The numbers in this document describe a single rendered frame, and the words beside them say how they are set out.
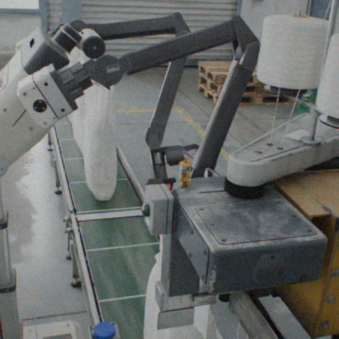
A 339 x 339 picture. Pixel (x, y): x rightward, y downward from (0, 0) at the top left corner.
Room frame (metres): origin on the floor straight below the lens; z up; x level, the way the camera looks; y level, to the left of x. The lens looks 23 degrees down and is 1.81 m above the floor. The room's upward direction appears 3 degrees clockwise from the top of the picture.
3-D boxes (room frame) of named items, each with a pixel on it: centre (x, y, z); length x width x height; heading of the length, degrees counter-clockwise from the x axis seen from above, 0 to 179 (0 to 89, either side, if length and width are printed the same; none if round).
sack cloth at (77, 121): (3.70, 0.66, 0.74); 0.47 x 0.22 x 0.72; 18
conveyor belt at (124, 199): (3.68, 0.66, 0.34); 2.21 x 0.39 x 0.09; 17
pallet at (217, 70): (6.96, -1.02, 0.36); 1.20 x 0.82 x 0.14; 103
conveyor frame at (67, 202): (3.65, 0.65, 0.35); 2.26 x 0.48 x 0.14; 17
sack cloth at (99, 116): (2.98, 0.44, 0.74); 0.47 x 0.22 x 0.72; 15
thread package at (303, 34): (1.24, -0.29, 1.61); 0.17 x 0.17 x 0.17
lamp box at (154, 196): (0.99, 0.02, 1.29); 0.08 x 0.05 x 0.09; 17
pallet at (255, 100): (6.99, -1.03, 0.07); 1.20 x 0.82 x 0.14; 105
